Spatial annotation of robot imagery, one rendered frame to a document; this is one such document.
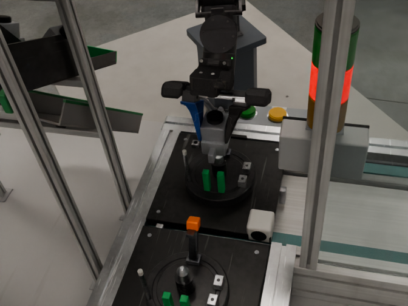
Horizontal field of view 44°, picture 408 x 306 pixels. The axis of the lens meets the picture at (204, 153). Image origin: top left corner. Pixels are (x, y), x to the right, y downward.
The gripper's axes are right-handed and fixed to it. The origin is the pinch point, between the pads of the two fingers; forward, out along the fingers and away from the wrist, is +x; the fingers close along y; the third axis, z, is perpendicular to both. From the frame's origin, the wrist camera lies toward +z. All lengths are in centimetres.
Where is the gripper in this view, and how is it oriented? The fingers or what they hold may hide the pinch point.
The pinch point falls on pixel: (214, 122)
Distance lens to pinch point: 88.7
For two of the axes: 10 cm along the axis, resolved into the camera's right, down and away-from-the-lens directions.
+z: -2.4, 1.9, -9.5
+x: -0.7, 9.7, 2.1
